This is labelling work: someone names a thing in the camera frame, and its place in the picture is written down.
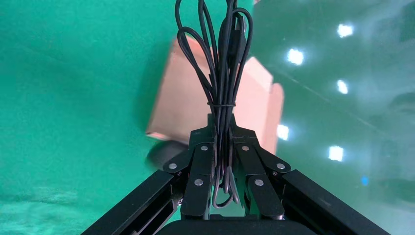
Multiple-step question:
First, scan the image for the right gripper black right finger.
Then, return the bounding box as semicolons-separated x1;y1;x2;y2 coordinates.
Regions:
229;114;393;235

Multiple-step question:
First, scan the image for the black cable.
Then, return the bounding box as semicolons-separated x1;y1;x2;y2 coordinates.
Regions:
175;0;254;209

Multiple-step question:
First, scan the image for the open flat cardboard box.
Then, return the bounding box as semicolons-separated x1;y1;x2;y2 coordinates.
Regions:
145;35;285;156

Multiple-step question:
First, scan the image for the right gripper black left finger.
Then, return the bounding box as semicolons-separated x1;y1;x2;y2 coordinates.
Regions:
81;113;217;235

